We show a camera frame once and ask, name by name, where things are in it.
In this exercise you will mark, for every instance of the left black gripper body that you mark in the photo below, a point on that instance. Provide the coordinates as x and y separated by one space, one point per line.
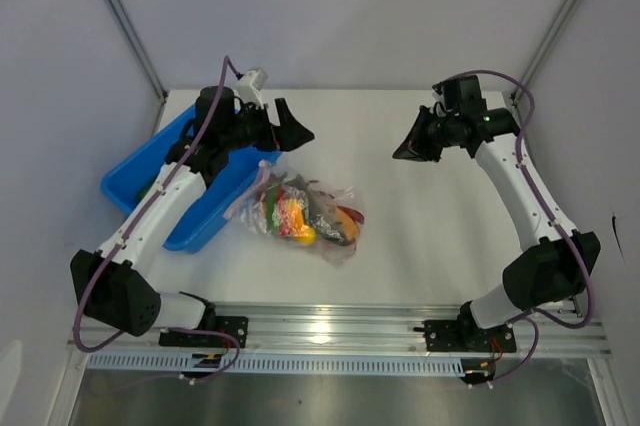
256 128

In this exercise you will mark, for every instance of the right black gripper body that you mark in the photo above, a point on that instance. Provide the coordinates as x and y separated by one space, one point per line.
445 127

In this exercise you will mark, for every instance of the grey toy fish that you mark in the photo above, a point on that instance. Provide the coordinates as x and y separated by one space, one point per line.
322 212

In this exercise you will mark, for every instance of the clear pink-dotted zip bag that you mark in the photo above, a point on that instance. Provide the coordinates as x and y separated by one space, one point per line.
246 211

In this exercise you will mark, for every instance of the yellow toy mango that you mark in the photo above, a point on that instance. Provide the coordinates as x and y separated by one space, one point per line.
293 225

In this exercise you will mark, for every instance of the toy steak slice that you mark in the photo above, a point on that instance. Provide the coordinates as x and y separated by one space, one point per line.
349 226

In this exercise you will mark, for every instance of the green toy cucumber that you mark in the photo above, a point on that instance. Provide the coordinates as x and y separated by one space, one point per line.
142 192

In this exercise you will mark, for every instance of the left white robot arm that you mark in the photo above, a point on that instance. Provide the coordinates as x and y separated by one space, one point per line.
111 283

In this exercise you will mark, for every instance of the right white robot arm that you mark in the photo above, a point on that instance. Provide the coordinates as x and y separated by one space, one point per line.
556 259

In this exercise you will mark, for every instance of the blue plastic bin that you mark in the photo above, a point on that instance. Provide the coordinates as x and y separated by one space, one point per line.
123 185

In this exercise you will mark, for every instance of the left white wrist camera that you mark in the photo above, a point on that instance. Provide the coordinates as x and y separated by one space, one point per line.
248 87

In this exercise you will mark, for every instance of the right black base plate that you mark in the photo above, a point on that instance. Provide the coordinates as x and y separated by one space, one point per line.
452 336

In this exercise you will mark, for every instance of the aluminium mounting rail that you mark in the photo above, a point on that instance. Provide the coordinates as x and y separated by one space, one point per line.
387 331

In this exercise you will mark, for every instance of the white slotted cable duct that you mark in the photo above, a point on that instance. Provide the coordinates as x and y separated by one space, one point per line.
414 366

